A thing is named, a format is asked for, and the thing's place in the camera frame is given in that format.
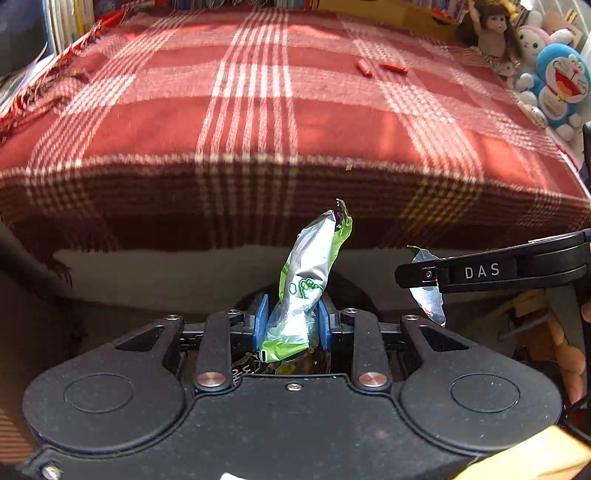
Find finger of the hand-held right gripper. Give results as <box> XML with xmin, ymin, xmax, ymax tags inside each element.
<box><xmin>394</xmin><ymin>230</ymin><xmax>591</xmax><ymax>295</ymax></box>

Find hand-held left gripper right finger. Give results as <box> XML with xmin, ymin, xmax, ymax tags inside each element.
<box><xmin>318</xmin><ymin>294</ymin><xmax>472</xmax><ymax>394</ymax></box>

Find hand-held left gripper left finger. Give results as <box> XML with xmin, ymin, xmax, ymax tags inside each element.
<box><xmin>115</xmin><ymin>293</ymin><xmax>270</xmax><ymax>394</ymax></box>

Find green snack wrapper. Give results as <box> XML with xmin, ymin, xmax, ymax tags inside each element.
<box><xmin>261</xmin><ymin>198</ymin><xmax>354</xmax><ymax>363</ymax></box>

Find clear plastic wrapper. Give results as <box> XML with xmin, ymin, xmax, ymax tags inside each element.
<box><xmin>407</xmin><ymin>246</ymin><xmax>448</xmax><ymax>328</ymax></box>

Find row of upright books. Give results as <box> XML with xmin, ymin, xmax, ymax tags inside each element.
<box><xmin>46</xmin><ymin>0</ymin><xmax>96</xmax><ymax>52</ymax></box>

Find person's right hand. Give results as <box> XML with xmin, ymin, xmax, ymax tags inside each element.
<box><xmin>551</xmin><ymin>318</ymin><xmax>588</xmax><ymax>405</ymax></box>

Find blue cat plush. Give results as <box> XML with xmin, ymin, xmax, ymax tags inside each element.
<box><xmin>515</xmin><ymin>44</ymin><xmax>591</xmax><ymax>142</ymax></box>

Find red plaid blanket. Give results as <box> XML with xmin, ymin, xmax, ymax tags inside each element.
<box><xmin>0</xmin><ymin>7</ymin><xmax>591</xmax><ymax>288</ymax></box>

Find long-haired doll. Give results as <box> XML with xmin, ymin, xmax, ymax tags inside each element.
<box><xmin>457</xmin><ymin>0</ymin><xmax>523</xmax><ymax>77</ymax></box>

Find white pink bunny plush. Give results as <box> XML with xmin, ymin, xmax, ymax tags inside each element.
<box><xmin>515</xmin><ymin>10</ymin><xmax>574</xmax><ymax>64</ymax></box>

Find wooden drawer organizer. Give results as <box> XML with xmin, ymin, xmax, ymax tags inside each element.
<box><xmin>318</xmin><ymin>0</ymin><xmax>462</xmax><ymax>40</ymax></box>

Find white paper sheets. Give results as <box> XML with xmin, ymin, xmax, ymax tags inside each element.
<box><xmin>0</xmin><ymin>44</ymin><xmax>49</xmax><ymax>119</ymax></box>

